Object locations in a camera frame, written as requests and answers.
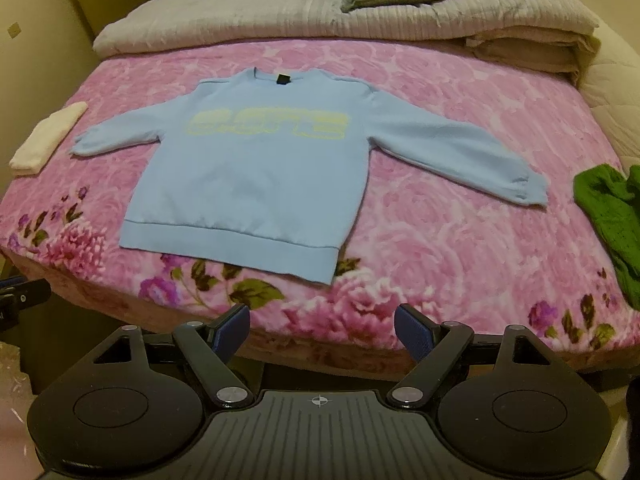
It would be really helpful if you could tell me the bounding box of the pink floral blanket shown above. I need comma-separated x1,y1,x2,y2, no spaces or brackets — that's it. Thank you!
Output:
0,39,640,361

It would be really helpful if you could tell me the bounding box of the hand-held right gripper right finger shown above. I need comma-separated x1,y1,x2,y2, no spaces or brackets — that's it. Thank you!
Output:
387,304,561,410

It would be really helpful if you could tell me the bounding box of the green knitted garment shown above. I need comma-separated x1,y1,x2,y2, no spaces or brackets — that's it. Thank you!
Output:
573,163,640,311

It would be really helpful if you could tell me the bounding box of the light blue sweatshirt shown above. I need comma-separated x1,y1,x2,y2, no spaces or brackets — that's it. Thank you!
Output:
69,67,549,287

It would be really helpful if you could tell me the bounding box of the folded white towel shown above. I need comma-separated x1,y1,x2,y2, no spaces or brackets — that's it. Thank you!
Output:
9,101,89,177

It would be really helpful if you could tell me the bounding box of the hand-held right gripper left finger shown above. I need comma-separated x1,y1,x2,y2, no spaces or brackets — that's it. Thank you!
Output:
88,303,254,409

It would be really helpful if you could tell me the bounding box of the folded beige quilt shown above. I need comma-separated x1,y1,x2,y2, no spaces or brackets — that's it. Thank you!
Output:
93,0,601,87

